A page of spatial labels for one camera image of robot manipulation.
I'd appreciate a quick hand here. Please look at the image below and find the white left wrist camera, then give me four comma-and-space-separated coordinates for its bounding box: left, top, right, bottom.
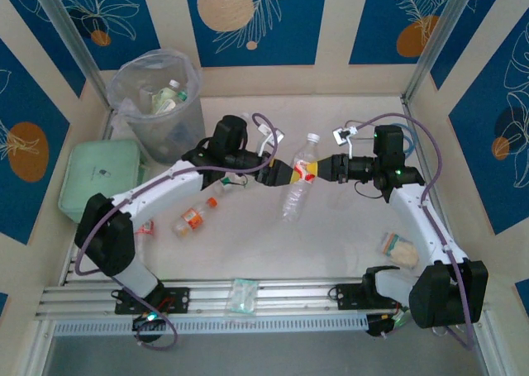
255, 126, 286, 156

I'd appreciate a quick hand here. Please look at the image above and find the white slotted cable duct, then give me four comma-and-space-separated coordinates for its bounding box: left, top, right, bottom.
52, 312, 369, 337

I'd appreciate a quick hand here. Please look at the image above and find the red white label clear bottle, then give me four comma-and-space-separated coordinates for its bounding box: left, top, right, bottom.
281, 132, 322, 223

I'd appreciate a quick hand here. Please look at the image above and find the clear packet with green item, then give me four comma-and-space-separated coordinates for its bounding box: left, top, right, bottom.
225, 278, 260, 315

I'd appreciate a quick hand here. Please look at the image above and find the blue tube stethoscope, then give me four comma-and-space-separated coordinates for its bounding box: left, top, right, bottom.
345, 119, 415, 159

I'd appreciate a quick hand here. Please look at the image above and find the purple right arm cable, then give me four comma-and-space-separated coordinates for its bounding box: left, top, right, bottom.
349, 113, 476, 351

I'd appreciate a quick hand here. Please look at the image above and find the pale green square case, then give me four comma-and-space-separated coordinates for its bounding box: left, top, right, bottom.
57, 139, 144, 224

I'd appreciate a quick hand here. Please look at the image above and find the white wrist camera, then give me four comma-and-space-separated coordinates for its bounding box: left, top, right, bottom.
255, 126, 286, 156
331, 126, 357, 148

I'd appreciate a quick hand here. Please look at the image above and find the clear plastic bin liner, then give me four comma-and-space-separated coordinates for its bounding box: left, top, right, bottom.
105, 47, 203, 125

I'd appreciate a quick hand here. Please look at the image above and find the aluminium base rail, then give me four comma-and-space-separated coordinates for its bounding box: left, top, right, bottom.
35, 275, 491, 318

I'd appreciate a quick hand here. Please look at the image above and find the orange cap orange label bottle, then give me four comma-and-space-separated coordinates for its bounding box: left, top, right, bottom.
171, 197, 219, 239

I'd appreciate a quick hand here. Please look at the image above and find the aluminium frame post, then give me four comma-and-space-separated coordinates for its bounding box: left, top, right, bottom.
401, 0, 484, 101
29, 0, 116, 113

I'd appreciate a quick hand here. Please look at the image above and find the white gauze pack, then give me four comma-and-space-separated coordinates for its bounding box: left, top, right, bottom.
378, 231, 419, 269

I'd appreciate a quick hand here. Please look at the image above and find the grey mesh waste bin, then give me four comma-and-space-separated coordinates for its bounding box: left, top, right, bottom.
107, 49, 207, 164

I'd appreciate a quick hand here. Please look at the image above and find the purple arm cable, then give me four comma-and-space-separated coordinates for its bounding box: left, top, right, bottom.
74, 112, 276, 351
349, 113, 476, 351

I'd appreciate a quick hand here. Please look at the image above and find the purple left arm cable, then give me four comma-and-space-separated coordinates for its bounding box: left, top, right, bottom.
74, 112, 276, 351

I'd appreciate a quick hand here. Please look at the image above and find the small red print packet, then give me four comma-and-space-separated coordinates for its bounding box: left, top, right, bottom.
132, 220, 157, 237

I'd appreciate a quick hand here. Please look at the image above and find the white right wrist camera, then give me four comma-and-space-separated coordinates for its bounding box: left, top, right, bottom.
331, 126, 357, 148

